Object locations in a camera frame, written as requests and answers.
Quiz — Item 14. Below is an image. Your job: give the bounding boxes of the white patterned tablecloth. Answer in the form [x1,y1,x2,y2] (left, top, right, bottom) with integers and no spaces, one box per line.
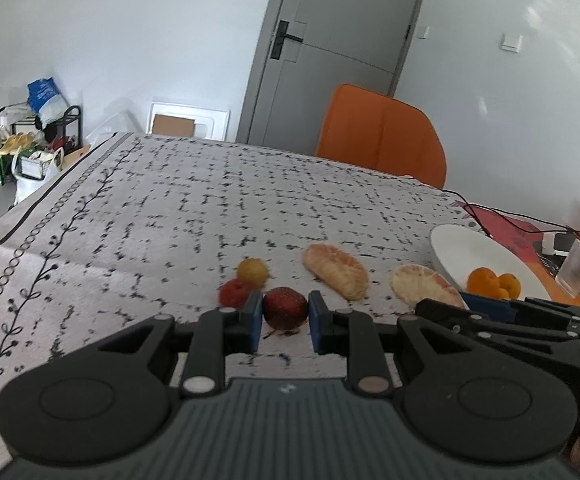
[0,131,476,480]

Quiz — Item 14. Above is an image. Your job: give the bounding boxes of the dark red small fruit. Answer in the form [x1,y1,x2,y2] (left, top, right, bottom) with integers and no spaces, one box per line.
[262,286,308,331]

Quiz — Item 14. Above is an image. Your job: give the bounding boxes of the white plastic bag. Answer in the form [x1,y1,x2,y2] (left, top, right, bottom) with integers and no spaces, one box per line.
[12,147,66,206]

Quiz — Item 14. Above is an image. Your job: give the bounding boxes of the blue and white bag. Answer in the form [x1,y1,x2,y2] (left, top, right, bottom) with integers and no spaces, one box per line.
[26,77,68,126]

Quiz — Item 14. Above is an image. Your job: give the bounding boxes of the white plate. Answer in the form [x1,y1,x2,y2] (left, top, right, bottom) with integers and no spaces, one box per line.
[429,224,553,306]

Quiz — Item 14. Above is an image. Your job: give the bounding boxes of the black metal rack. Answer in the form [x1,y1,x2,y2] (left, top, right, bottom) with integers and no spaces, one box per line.
[45,105,83,153]

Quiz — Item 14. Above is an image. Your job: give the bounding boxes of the yellow slippers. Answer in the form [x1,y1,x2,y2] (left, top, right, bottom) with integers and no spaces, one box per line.
[0,132,36,153]

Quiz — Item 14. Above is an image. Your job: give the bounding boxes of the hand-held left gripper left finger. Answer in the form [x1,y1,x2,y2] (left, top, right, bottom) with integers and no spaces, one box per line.
[97,290,264,397]

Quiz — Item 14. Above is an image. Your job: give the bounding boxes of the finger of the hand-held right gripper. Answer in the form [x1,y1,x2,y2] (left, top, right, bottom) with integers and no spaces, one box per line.
[461,291,580,332]
[414,298,580,363]

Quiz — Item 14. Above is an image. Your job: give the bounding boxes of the cardboard sheet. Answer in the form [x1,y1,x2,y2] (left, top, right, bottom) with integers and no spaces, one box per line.
[152,114,196,136]

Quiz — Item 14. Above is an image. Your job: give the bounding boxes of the bread piece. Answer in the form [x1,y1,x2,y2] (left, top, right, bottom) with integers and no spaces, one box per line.
[388,265,466,309]
[302,243,370,301]

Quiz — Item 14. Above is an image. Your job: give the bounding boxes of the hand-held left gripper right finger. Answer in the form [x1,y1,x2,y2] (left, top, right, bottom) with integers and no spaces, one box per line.
[308,290,476,394]

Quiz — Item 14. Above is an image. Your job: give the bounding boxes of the medium orange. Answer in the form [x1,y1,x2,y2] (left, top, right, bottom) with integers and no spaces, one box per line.
[497,273,522,300]

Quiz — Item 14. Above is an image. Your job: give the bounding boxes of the right bread piece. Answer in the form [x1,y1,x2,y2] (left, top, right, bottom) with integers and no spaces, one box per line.
[388,265,466,309]

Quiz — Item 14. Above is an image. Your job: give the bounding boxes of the white power adapter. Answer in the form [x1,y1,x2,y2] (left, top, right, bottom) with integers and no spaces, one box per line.
[542,232,576,256]

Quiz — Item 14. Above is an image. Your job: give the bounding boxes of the left bread piece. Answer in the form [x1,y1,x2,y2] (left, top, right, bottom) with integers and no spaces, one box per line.
[302,243,370,301]

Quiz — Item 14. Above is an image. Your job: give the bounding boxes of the black door handle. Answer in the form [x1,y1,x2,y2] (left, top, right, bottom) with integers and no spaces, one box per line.
[271,20,303,61]

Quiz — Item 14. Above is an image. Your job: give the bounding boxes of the clear glass cup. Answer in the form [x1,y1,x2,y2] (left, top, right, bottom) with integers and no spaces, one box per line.
[556,237,580,298]

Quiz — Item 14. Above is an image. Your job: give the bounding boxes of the red and yellow small fruit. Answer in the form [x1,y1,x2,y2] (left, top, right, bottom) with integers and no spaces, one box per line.
[218,279,252,309]

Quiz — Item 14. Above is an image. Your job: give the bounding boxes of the orange chair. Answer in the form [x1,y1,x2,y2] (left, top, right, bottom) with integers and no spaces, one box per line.
[315,83,447,190]

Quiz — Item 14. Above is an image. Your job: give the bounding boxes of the black cable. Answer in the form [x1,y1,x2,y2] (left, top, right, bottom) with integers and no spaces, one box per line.
[442,189,580,261]

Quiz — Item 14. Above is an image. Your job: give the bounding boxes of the orange and red cartoon mat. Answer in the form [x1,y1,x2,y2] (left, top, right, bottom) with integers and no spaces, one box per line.
[445,200,580,311]

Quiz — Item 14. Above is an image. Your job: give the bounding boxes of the white framed board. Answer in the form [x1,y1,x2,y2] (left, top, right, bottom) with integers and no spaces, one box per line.
[147,101,231,141]

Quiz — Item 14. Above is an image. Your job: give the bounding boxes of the large orange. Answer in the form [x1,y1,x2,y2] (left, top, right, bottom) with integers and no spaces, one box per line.
[466,267,502,298]

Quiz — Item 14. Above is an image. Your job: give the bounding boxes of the grey door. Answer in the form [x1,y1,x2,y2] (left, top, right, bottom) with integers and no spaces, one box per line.
[235,0,433,148]

